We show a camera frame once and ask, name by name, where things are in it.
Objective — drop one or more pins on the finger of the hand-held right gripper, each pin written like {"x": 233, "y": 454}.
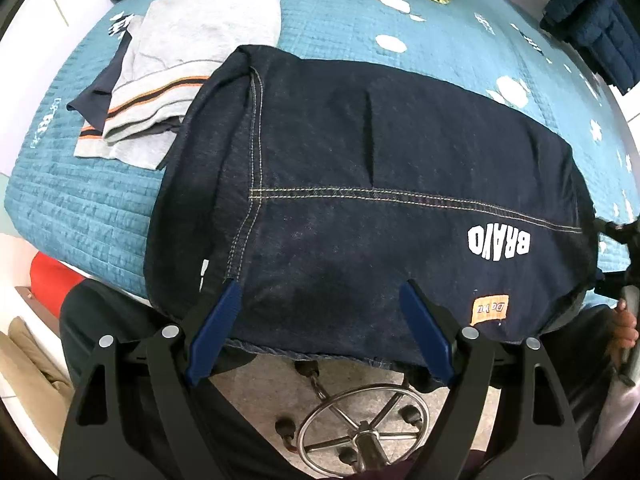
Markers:
{"x": 612, "y": 285}
{"x": 620, "y": 232}

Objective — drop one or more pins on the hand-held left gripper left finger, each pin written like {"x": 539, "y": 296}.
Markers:
{"x": 215, "y": 330}

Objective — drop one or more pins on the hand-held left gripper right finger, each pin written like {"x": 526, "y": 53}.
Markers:
{"x": 425, "y": 330}

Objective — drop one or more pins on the dark denim jacket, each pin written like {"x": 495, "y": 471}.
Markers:
{"x": 350, "y": 185}

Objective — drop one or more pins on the person's right forearm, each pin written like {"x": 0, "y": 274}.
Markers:
{"x": 615, "y": 415}

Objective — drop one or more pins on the person's right hand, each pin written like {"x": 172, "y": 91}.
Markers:
{"x": 626, "y": 330}

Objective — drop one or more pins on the person's dark trousers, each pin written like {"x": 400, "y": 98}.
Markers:
{"x": 250, "y": 430}

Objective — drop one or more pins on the metal swivel chair base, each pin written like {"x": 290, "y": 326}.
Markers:
{"x": 360, "y": 420}

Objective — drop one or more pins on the red bag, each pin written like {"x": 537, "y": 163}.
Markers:
{"x": 52, "y": 280}

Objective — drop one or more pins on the beige paper bag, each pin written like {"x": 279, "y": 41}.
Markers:
{"x": 30, "y": 370}

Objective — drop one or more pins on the navy and yellow puffer jacket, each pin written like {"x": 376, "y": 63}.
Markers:
{"x": 595, "y": 20}

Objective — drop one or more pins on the navy garment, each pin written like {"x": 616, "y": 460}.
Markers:
{"x": 95, "y": 97}

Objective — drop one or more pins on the grey striped sweater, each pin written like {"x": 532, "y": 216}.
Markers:
{"x": 200, "y": 35}

